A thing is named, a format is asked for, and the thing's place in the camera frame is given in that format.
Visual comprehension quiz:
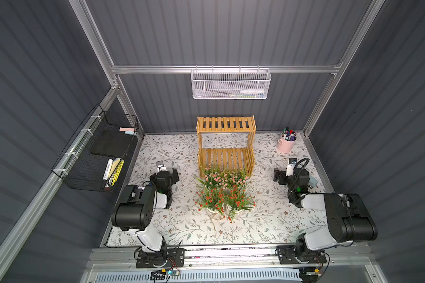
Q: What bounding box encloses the pink flower pot one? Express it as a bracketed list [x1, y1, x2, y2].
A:
[197, 167, 229, 190]

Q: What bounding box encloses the red flower pot two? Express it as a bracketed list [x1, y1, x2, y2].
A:
[196, 188, 227, 215]

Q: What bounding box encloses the pink flower pot two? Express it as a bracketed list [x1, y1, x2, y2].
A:
[224, 169, 249, 189]

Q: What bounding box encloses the red flower pot one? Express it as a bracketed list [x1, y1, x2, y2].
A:
[225, 187, 256, 222]

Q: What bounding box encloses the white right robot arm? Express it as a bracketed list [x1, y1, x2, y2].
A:
[273, 165, 378, 265]

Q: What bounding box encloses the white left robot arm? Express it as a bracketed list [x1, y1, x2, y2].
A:
[111, 166, 179, 254]

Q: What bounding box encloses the wooden two-tier rack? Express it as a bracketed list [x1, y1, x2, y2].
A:
[196, 116, 257, 176]

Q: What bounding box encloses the floral table mat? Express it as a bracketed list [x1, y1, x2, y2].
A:
[106, 132, 335, 247]

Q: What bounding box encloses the pink pen cup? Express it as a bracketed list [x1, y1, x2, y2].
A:
[276, 137, 297, 154]

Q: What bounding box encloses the yellow black marker pack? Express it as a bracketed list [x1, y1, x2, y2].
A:
[107, 158, 125, 187]

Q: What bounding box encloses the white marker in basket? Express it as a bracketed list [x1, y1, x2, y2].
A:
[102, 159, 113, 181]

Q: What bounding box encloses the black notebook in basket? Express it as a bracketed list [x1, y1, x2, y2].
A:
[90, 131, 134, 158]

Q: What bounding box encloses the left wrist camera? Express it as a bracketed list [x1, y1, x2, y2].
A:
[157, 160, 167, 172]

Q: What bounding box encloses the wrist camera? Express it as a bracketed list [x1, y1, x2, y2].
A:
[157, 160, 167, 172]
[286, 158, 298, 176]

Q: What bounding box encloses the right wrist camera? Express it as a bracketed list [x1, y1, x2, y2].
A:
[286, 158, 298, 176]

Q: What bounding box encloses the black wire wall basket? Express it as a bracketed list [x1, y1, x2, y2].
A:
[52, 106, 139, 192]

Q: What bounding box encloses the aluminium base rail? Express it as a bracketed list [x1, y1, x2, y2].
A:
[86, 243, 375, 271]

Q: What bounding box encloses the white wire wall basket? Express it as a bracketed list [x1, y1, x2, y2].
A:
[190, 68, 272, 100]

